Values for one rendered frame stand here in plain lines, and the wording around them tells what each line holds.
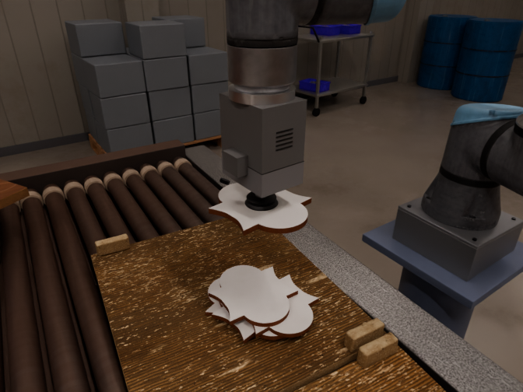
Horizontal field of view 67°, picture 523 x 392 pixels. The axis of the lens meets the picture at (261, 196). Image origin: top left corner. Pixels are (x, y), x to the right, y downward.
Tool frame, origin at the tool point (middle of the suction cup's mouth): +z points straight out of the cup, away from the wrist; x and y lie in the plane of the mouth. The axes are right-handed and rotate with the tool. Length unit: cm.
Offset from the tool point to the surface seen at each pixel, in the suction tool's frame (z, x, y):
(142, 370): 18.4, -18.4, -1.3
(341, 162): 112, 218, -174
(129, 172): 20, 4, -65
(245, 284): 14.9, -0.2, -3.7
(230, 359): 18.3, -8.3, 4.2
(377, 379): 18.3, 5.0, 18.1
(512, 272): 25, 51, 16
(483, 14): 24, 729, -332
